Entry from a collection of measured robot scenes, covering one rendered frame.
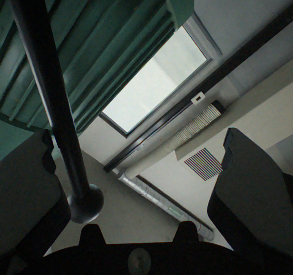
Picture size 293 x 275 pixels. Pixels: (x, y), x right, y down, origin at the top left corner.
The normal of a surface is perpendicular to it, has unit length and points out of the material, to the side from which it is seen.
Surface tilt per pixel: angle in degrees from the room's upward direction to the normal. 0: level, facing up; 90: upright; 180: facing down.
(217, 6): 90
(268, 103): 90
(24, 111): 90
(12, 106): 90
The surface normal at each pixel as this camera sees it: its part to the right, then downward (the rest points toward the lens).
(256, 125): -0.01, 0.47
